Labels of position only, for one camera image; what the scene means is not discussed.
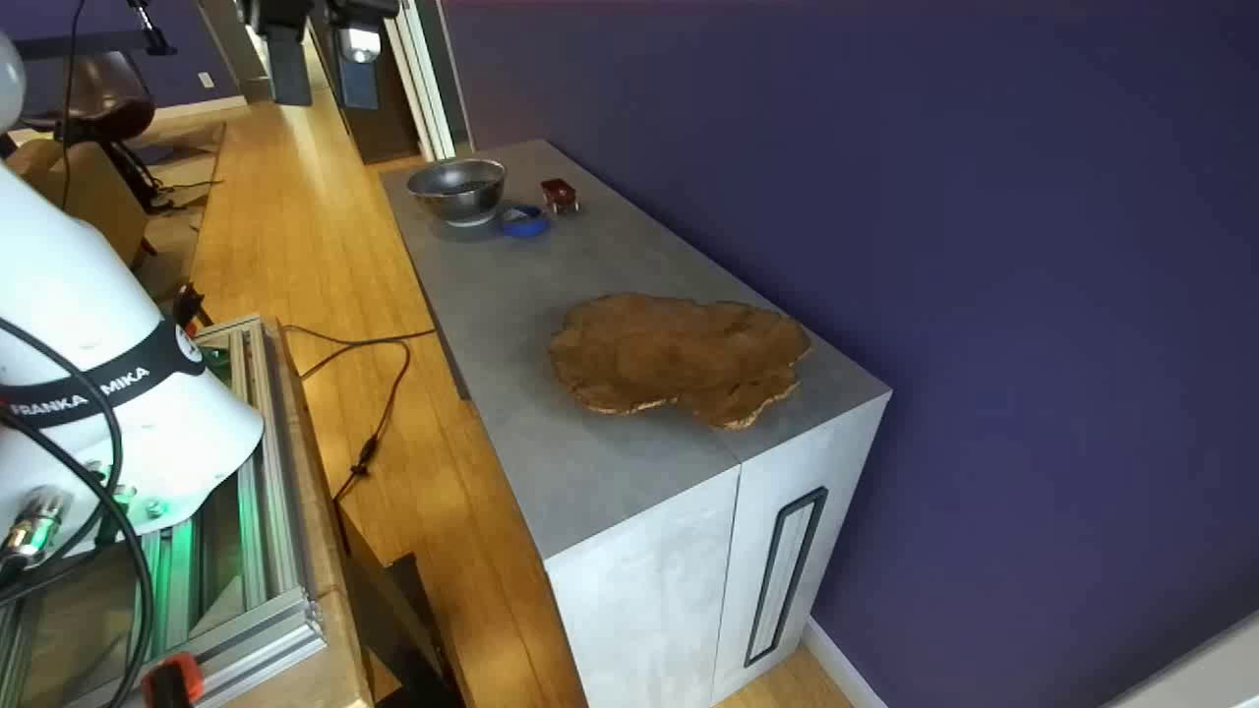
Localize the red clamp knob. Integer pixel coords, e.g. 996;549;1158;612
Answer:
139;648;213;708

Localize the black floor cable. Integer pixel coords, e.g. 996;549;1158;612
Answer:
281;324;441;505

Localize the white door frame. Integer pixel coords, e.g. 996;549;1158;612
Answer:
386;0;475;167

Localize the blue ring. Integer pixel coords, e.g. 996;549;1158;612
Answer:
494;200;555;246

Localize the aluminium frame stand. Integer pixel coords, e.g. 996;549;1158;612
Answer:
128;311;330;694

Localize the grey concrete table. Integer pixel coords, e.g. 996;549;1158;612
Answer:
383;136;897;708

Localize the small red item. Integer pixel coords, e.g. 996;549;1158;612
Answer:
541;172;585;222

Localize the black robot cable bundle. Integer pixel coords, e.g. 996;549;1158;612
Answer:
0;317;164;708

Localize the dark chair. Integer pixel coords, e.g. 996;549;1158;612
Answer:
57;49;179;218

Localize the round metal bowl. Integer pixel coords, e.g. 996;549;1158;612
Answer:
407;154;512;238

